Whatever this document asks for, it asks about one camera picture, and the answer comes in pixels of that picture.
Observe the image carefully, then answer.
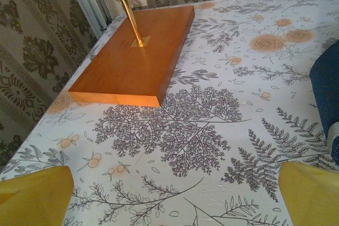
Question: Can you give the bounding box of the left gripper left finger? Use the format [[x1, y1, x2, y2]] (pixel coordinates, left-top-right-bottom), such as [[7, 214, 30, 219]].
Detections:
[[0, 165, 75, 226]]

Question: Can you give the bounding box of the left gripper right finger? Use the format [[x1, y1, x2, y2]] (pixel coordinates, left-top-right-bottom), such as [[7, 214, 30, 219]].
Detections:
[[279, 161, 339, 226]]

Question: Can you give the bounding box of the navy blue backpack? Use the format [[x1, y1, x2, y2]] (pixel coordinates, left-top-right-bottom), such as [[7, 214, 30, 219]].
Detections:
[[309, 46, 339, 167]]

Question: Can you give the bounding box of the gold jewelry stand wooden base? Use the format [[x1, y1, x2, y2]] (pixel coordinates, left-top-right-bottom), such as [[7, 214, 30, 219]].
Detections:
[[68, 0, 195, 108]]

